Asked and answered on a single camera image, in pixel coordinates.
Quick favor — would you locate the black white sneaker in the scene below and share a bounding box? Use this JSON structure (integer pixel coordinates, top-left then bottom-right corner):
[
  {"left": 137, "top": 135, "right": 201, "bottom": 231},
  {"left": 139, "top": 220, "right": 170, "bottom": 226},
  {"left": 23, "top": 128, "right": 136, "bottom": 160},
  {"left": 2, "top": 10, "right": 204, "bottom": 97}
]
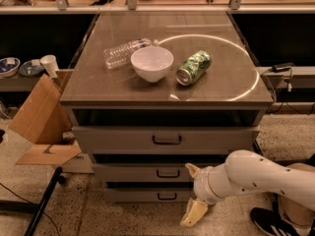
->
[{"left": 250, "top": 207, "right": 299, "bottom": 236}]

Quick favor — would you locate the grey bottom drawer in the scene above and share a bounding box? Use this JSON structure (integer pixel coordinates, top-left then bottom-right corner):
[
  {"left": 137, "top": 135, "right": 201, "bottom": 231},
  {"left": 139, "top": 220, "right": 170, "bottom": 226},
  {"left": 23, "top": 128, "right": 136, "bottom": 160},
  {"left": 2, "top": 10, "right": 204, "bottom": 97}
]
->
[{"left": 104, "top": 188, "right": 194, "bottom": 203}]

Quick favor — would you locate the brown cardboard box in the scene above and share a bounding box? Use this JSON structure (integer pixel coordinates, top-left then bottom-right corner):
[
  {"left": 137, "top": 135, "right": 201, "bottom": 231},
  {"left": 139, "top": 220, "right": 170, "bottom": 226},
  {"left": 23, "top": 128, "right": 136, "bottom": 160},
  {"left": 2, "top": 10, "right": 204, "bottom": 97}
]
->
[{"left": 9, "top": 75, "right": 81, "bottom": 165}]

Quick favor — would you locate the black power adapter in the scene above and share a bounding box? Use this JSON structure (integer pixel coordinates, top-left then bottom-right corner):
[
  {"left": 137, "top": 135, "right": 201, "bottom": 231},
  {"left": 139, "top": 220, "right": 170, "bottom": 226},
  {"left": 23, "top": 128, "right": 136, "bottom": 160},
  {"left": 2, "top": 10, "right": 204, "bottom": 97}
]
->
[{"left": 272, "top": 62, "right": 294, "bottom": 73}]

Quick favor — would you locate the black stand leg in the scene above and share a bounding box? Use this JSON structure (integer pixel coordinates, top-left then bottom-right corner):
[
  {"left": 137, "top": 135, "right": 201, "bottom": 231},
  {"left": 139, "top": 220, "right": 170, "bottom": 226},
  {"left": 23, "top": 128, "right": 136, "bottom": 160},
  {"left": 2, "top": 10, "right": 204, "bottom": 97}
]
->
[{"left": 24, "top": 167, "right": 64, "bottom": 236}]

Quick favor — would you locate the grey drawer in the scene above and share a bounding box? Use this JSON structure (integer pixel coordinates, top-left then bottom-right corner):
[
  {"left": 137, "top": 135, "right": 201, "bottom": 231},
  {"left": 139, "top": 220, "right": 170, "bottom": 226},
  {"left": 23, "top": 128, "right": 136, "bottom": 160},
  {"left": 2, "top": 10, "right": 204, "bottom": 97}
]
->
[
  {"left": 104, "top": 188, "right": 194, "bottom": 203},
  {"left": 73, "top": 126, "right": 260, "bottom": 154},
  {"left": 93, "top": 163, "right": 207, "bottom": 183}
]

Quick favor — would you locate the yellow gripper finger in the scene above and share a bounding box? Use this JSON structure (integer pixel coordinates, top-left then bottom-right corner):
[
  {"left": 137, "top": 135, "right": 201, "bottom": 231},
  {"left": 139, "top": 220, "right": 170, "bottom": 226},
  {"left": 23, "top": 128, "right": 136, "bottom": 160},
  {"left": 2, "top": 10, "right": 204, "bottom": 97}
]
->
[
  {"left": 180, "top": 198, "right": 208, "bottom": 227},
  {"left": 185, "top": 163, "right": 201, "bottom": 180}
]

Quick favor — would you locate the white paper cup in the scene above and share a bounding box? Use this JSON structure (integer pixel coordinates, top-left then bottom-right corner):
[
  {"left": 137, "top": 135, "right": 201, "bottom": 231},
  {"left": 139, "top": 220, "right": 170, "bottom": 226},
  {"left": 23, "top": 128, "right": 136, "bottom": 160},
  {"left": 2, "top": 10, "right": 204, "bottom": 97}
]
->
[{"left": 40, "top": 55, "right": 59, "bottom": 78}]

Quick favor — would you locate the blue white bowl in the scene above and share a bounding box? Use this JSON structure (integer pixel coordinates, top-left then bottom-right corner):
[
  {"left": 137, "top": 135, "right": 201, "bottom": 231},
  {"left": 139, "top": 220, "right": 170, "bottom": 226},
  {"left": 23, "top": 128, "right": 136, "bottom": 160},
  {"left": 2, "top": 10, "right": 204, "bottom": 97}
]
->
[{"left": 0, "top": 57, "right": 21, "bottom": 78}]

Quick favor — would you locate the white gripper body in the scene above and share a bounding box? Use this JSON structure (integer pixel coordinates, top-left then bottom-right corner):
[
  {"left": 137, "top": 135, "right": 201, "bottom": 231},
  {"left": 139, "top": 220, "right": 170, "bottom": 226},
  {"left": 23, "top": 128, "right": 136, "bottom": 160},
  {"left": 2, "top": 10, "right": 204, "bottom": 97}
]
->
[{"left": 194, "top": 165, "right": 230, "bottom": 205}]

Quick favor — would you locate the black metal frame leg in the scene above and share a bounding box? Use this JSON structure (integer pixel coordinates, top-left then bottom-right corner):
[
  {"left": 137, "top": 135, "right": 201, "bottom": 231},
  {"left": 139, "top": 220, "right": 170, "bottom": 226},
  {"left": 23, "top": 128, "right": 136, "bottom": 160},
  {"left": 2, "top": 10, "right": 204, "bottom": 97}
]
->
[{"left": 252, "top": 141, "right": 263, "bottom": 155}]

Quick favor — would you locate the clear plastic water bottle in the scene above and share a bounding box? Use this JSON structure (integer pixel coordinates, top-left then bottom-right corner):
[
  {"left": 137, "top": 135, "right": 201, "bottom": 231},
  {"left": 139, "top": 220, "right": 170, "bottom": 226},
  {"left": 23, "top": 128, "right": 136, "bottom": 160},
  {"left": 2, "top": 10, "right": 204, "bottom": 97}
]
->
[{"left": 103, "top": 38, "right": 159, "bottom": 69}]

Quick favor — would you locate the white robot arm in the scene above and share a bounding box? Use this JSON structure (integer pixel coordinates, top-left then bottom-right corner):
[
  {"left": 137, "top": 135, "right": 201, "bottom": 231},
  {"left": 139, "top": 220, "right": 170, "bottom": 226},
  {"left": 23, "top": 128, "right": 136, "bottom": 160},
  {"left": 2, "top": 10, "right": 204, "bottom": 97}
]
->
[{"left": 180, "top": 149, "right": 315, "bottom": 227}]

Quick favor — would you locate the green soda can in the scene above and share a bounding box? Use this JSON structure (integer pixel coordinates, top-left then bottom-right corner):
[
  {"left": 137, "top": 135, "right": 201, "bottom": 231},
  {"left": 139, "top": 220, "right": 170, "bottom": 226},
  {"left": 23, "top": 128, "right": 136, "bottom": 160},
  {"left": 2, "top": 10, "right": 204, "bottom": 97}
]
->
[{"left": 176, "top": 50, "right": 212, "bottom": 86}]

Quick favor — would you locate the grey top drawer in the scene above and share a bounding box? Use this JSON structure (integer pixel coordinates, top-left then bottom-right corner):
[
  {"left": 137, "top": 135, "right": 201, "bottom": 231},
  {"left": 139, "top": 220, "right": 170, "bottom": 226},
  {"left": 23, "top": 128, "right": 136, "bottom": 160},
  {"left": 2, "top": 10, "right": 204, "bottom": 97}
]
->
[{"left": 73, "top": 126, "right": 260, "bottom": 154}]

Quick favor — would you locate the grey drawer cabinet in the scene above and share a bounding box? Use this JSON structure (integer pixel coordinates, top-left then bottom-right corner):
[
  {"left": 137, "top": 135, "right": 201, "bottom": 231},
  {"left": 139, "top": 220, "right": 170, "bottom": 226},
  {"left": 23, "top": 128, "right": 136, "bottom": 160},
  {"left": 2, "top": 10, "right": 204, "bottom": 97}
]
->
[{"left": 61, "top": 12, "right": 273, "bottom": 189}]

